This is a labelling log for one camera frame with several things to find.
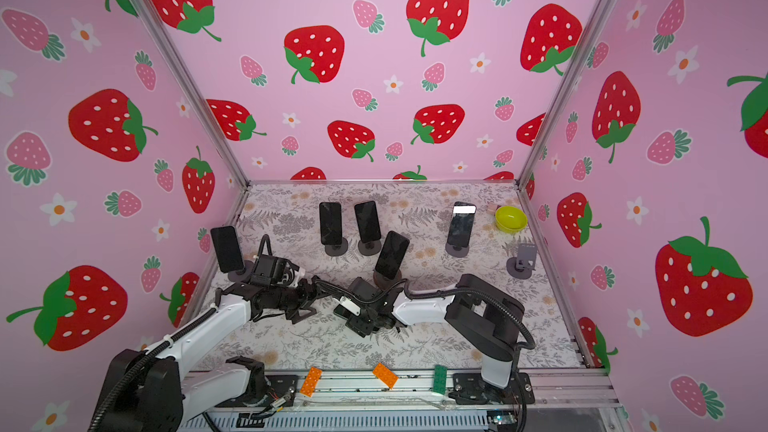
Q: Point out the green brick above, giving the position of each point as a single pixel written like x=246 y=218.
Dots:
x=439 y=385

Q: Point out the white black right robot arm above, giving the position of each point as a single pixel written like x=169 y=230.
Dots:
x=485 y=316

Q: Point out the grey stand rear left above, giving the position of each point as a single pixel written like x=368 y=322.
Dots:
x=337 y=250

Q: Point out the orange brick left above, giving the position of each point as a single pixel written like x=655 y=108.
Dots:
x=310 y=382

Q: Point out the orange brick middle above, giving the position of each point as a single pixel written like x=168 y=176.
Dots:
x=385 y=375

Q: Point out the aluminium front rail base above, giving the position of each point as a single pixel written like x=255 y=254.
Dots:
x=354 y=400

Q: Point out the orange brick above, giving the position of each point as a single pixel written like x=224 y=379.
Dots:
x=310 y=382
x=385 y=375

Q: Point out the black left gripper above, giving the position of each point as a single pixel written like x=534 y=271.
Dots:
x=308 y=298

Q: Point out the grey stand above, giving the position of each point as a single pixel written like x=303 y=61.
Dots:
x=370 y=248
x=522 y=265
x=242 y=275
x=337 y=250
x=456 y=250

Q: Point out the grey stand rear middle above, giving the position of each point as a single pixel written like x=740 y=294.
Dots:
x=370 y=248

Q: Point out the round wooden phone stand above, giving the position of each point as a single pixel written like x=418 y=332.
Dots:
x=384 y=282

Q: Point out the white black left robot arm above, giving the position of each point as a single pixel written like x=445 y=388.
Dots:
x=152 y=390

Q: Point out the aluminium corner post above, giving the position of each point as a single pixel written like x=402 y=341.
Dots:
x=591 y=32
x=174 y=60

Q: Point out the grey stand far left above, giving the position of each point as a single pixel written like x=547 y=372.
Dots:
x=242 y=275

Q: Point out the grey stand right rear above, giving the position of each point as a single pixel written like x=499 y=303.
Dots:
x=456 y=250

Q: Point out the aluminium corner post right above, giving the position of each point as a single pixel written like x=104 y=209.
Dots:
x=591 y=32

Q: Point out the lime green plastic bowl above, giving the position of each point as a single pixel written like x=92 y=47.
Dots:
x=510 y=219

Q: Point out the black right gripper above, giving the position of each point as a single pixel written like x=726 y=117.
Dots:
x=357 y=327

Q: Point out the grey stand far right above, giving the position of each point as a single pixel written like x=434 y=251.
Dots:
x=522 y=265

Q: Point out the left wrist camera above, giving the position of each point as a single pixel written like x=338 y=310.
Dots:
x=272 y=271

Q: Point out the aluminium corner post left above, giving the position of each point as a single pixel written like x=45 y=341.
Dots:
x=174 y=60

